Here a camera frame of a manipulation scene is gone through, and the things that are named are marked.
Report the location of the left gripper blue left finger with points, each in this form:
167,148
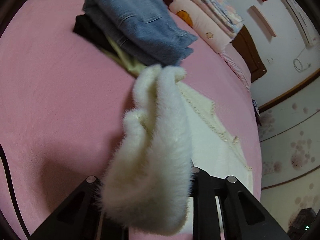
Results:
79,217

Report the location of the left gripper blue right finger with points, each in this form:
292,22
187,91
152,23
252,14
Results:
229,204

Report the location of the white fuzzy cardigan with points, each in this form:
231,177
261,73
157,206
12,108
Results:
172,127

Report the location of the white floral wardrobe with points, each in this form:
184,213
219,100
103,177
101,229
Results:
289,142

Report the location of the dark wooden nightstand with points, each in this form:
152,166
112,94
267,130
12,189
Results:
257,113

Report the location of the pink bed sheet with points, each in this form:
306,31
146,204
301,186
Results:
63,100

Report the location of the pink pillow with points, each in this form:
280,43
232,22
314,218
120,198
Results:
237,64

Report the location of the folded yellow-green garment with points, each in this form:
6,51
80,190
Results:
125,60

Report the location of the dark wooden headboard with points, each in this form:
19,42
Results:
245,46

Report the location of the folded black garment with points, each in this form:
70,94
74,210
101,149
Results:
86,28

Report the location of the folded pink cartoon quilt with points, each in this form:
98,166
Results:
215,21

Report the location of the folded blue jeans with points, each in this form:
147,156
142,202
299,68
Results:
142,28

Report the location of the wooden wall shelf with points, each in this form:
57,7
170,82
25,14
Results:
263,19

